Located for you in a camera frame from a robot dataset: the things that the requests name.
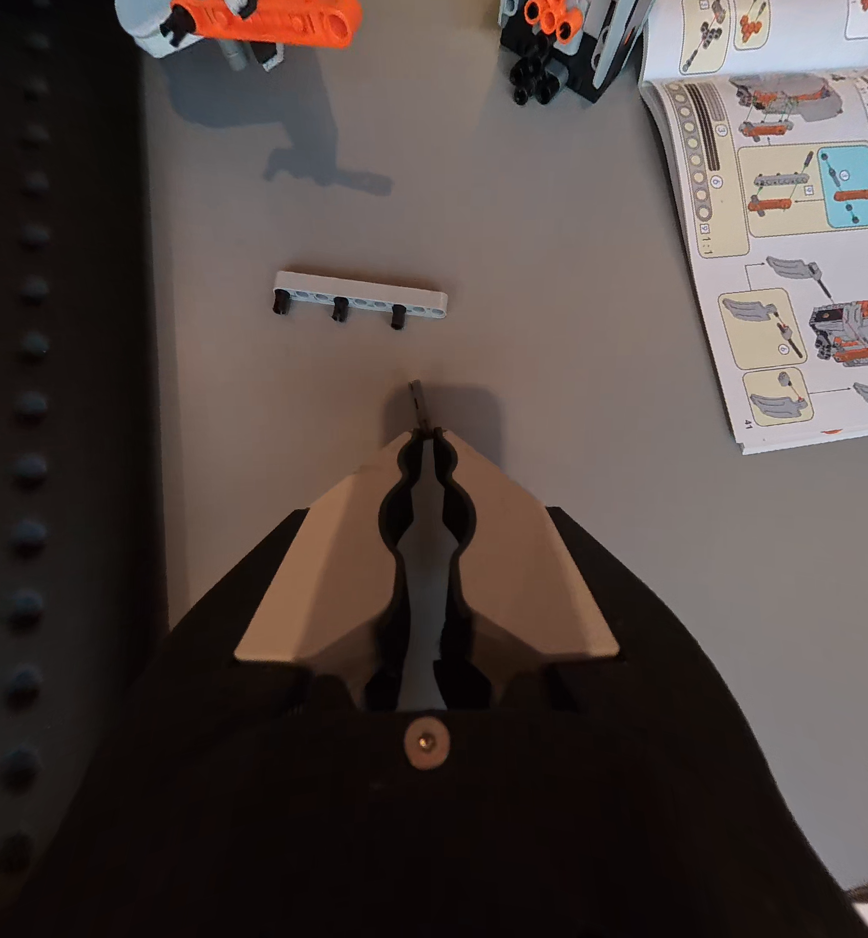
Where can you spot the grey connector pin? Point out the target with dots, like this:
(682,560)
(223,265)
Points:
(234,57)

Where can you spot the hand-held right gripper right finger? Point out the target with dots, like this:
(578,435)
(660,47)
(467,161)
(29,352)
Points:
(536,586)

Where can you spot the grey desk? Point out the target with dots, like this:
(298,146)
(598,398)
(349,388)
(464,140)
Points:
(551,293)

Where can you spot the orange toy beam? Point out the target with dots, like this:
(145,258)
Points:
(294,22)

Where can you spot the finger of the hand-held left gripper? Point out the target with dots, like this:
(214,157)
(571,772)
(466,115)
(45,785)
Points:
(272,58)

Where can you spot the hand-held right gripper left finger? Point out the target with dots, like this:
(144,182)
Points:
(316,586)

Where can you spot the building instruction booklet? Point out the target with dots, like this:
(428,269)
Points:
(771,293)

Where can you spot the dark grey axle pin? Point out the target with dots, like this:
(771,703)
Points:
(419,407)

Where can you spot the grey orange robot sub-assembly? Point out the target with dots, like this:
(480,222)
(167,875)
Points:
(587,66)

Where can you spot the white beam with black pins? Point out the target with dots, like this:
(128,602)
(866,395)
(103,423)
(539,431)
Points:
(360,293)

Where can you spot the black studded mat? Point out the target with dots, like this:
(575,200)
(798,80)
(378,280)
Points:
(31,293)

